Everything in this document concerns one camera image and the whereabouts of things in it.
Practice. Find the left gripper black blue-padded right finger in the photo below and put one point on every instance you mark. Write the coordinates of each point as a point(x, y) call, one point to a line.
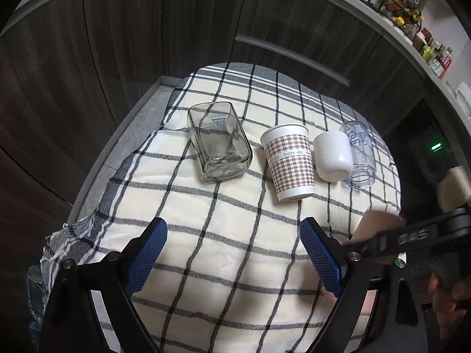
point(396, 322)

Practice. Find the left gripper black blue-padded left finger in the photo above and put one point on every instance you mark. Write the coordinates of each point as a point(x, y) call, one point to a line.
point(71, 322)

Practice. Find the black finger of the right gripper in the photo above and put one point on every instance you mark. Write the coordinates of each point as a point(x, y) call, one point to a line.
point(444, 235)

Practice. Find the pink cup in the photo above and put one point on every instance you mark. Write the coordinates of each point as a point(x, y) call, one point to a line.
point(372, 223)

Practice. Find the clear blue-printed plastic cup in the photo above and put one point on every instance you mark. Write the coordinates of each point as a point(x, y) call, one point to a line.
point(364, 164)

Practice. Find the small white cup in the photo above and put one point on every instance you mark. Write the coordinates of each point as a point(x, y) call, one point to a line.
point(333, 159)

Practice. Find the checked pattern paper cup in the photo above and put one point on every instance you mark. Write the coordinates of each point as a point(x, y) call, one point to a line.
point(288, 153)

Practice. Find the square grey glass cup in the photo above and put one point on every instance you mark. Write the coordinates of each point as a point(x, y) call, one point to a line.
point(219, 141)

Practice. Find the person's hand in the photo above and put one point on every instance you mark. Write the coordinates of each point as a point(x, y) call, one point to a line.
point(445, 304)

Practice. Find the white container on counter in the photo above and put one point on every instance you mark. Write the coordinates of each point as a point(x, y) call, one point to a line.
point(463, 96)

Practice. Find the red-capped sauce bottle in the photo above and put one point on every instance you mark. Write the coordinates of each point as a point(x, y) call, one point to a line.
point(441, 61)

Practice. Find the white black checked cloth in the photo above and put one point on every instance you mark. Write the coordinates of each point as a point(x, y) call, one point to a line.
point(233, 275)

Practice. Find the green-lid jar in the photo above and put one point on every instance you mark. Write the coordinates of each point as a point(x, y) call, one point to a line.
point(427, 53)

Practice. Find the white countertop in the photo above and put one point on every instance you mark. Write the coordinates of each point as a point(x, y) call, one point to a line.
point(368, 11)

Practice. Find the dark wood cabinet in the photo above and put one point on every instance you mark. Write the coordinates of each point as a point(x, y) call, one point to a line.
point(72, 72)

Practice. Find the black wire spice rack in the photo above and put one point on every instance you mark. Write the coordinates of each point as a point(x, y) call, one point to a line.
point(404, 15)

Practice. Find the grey metal cabinet handle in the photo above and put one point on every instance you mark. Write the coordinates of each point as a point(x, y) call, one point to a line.
point(252, 41)

